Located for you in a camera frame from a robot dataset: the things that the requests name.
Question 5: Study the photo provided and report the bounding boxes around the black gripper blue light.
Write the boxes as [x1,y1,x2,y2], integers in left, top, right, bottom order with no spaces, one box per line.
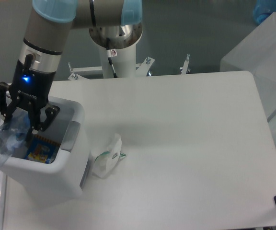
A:
[0,54,60,142]

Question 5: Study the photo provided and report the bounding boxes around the crushed clear plastic bottle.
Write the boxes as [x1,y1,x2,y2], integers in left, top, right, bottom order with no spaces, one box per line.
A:
[0,111,30,168]

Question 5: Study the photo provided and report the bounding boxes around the white plastic bag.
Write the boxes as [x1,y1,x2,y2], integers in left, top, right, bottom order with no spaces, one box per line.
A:
[92,133,127,179]

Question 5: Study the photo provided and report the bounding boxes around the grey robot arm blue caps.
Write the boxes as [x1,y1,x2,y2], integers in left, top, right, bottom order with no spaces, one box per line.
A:
[0,0,143,141]

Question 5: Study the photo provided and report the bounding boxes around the white trash can open lid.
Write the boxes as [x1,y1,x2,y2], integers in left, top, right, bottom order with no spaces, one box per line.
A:
[0,96,90,198]

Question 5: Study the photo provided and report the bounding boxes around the blue yellow snack wrapper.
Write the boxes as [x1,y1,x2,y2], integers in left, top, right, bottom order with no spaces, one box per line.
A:
[24,135,60,164]

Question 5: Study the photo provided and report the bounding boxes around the blue water jug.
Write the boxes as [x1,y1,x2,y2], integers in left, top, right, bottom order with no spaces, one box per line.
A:
[253,0,276,25]

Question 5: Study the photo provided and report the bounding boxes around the black cable on pedestal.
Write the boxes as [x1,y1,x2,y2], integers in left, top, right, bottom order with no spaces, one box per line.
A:
[106,38,118,79]

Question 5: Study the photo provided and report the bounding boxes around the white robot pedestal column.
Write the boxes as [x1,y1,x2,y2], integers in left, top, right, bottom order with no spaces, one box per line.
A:
[98,45,136,79]

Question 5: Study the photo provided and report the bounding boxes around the white pedestal base bracket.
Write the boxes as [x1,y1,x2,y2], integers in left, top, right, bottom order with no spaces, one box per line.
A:
[68,57,155,81]

